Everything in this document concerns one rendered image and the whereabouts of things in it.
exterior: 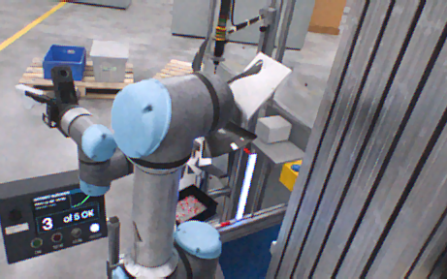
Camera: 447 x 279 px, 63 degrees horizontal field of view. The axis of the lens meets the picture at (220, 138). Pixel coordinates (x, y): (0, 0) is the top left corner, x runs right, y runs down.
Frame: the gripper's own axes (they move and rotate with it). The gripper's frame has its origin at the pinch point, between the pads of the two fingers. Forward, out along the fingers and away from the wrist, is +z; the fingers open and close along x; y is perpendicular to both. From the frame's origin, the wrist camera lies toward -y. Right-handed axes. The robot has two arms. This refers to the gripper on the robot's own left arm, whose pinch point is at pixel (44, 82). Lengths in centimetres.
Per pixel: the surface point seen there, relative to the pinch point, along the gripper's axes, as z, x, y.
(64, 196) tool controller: -22.5, -2.3, 23.3
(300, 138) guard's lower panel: -6, 146, 37
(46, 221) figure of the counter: -22.9, -6.9, 29.9
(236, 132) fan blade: -15, 72, 18
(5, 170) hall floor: 171, 41, 141
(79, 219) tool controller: -25.1, 1.3, 30.6
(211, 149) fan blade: -15, 59, 24
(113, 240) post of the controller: -23, 15, 46
